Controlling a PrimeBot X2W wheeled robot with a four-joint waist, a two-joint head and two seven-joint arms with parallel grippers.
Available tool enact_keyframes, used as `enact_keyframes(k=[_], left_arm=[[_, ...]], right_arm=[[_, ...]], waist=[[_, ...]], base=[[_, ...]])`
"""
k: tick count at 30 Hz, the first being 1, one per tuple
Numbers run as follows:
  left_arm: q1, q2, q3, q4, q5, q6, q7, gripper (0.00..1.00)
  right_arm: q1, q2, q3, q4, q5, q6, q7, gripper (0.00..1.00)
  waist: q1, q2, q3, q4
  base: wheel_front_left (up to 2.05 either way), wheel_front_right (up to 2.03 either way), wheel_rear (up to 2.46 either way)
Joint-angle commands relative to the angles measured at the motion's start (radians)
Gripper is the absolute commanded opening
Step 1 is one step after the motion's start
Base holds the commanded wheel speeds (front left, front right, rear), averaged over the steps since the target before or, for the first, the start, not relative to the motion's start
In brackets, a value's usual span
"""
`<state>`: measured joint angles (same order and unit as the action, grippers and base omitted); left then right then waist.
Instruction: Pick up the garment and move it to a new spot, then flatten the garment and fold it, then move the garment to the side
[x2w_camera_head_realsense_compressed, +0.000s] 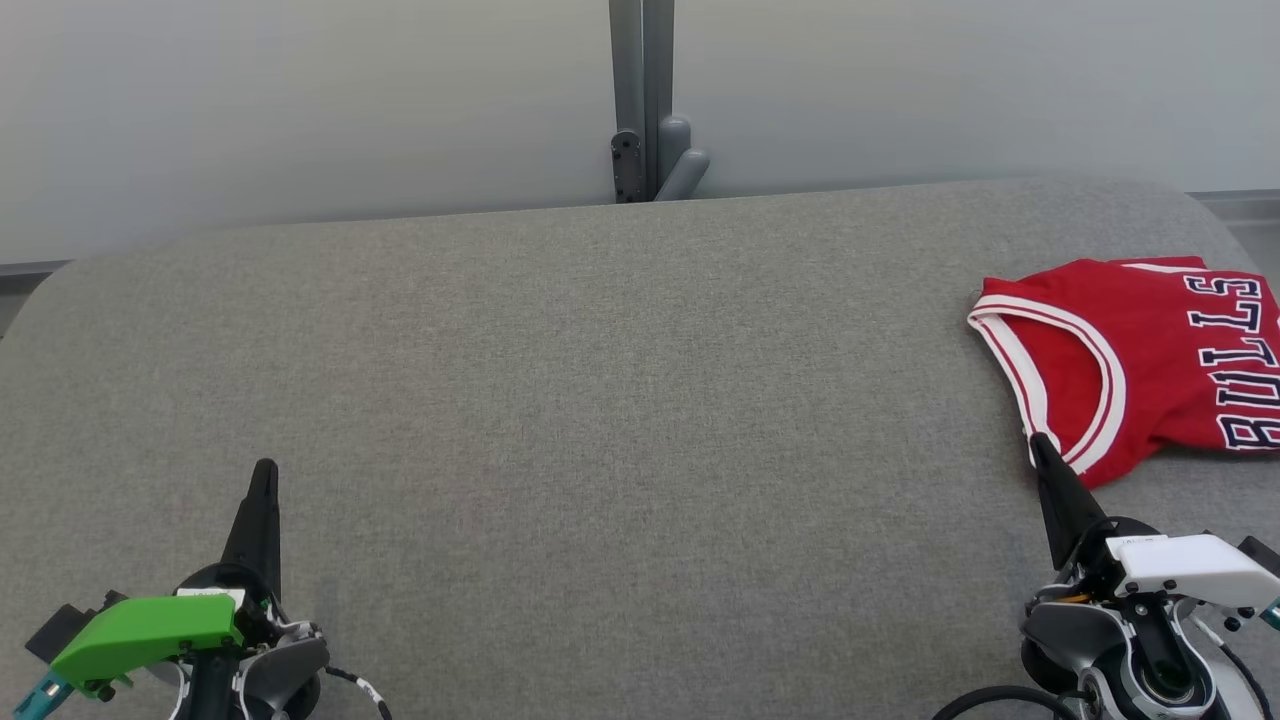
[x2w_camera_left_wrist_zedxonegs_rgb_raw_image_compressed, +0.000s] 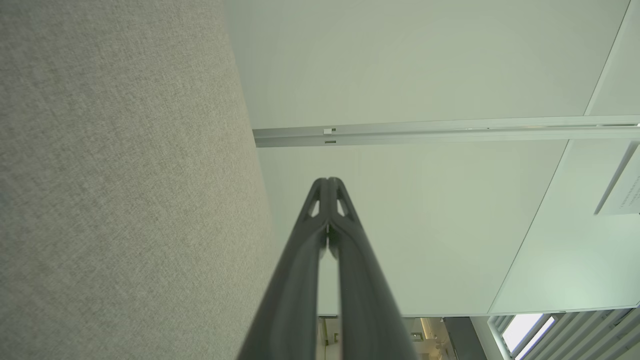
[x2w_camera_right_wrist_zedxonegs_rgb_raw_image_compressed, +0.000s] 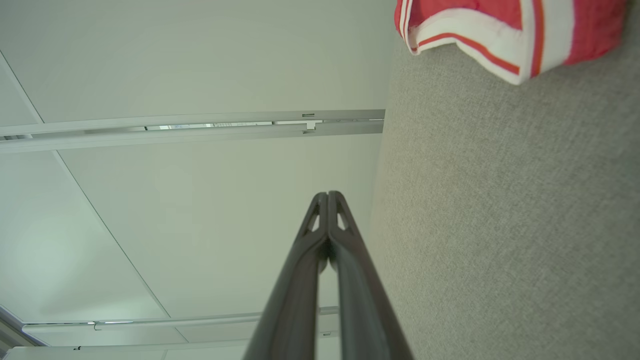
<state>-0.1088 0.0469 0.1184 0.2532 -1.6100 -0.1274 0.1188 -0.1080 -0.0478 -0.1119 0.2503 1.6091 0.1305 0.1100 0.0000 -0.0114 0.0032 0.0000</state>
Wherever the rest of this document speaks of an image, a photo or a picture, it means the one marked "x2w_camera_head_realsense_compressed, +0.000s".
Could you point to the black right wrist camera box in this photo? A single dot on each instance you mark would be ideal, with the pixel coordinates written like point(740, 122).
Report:
point(1262, 555)

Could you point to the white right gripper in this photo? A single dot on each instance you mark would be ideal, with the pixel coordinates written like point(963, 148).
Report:
point(1200, 565)

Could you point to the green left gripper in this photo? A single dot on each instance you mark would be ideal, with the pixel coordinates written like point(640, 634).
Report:
point(150, 630)

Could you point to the grey metal post with bracket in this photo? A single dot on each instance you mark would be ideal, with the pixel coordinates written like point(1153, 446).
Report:
point(640, 90)

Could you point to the red Bulls basketball jersey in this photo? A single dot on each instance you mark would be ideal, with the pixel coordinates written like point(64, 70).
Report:
point(1150, 350)

